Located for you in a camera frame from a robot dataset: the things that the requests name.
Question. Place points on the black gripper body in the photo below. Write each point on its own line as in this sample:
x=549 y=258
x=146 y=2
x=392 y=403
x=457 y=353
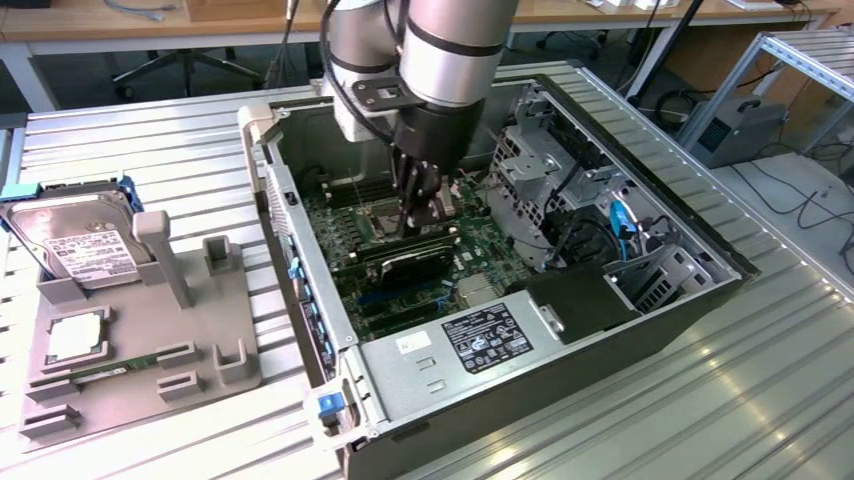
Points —
x=437 y=132

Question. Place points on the graphics card with black fan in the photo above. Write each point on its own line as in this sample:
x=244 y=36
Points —
x=417 y=267

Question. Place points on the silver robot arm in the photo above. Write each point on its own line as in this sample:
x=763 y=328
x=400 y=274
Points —
x=454 y=50

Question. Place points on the thin locking lever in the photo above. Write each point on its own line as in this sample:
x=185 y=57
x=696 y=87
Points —
x=358 y=192

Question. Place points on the CPU socket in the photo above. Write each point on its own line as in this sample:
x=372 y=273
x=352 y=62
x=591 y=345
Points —
x=381 y=220

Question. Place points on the green RAM stick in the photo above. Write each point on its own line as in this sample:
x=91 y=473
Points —
x=381 y=250
x=107 y=371

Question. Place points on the green motherboard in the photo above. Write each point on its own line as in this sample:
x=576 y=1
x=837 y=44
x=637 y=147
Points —
x=334 y=227

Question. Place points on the silver disk bay cage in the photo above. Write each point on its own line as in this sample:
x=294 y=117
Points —
x=528 y=165

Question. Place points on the silver chipset heatsink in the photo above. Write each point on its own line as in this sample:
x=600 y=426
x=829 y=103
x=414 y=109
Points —
x=476 y=290

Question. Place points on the blue expansion slot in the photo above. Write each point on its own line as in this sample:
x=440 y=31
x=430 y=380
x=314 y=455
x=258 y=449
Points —
x=370 y=300

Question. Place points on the black plastic shroud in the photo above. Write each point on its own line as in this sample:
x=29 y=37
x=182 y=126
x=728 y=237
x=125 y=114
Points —
x=575 y=300

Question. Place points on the black office chair base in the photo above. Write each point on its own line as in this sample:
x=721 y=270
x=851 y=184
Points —
x=575 y=37
x=190 y=60

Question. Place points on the silver power supply unit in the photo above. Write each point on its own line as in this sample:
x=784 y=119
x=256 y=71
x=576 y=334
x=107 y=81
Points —
x=401 y=370

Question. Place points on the small silver disk bay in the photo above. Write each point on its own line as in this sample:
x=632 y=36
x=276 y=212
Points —
x=657 y=287

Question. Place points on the black tripod pole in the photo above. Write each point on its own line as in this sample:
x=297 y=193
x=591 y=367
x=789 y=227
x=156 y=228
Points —
x=665 y=47

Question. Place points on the open black PC case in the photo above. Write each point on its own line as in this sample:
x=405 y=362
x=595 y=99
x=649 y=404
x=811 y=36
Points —
x=534 y=395

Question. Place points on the blue case latch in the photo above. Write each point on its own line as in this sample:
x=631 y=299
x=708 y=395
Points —
x=332 y=405

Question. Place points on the grey computer tower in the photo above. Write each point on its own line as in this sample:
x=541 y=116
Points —
x=735 y=135

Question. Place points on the grey parts rack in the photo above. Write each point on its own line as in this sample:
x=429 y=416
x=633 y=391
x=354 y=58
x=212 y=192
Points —
x=148 y=350

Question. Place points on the silver hard disk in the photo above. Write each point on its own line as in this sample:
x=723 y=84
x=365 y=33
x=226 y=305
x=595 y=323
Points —
x=67 y=235

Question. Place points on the silver CPU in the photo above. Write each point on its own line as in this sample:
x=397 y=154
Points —
x=77 y=337

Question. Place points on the blue disk carrier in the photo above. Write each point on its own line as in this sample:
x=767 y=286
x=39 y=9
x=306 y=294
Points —
x=17 y=192

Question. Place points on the aluminium slat table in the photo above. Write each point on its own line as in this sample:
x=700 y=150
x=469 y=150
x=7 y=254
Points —
x=815 y=55

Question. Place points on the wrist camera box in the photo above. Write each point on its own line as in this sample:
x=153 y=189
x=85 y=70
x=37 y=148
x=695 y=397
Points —
x=364 y=115

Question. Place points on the wooden desk white frame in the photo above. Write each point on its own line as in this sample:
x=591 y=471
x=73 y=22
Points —
x=67 y=27
x=601 y=17

